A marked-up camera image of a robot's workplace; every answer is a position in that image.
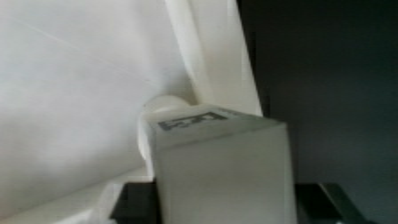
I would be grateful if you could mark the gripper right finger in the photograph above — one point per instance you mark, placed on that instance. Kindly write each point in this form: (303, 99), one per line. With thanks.
(326, 206)

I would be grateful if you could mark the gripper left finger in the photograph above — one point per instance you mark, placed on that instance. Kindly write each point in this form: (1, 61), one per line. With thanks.
(136, 209)

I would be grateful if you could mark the white table leg with tags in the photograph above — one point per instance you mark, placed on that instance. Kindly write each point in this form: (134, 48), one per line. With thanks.
(219, 161)

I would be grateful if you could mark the white square tabletop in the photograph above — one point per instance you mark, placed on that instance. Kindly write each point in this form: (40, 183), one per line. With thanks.
(95, 55)

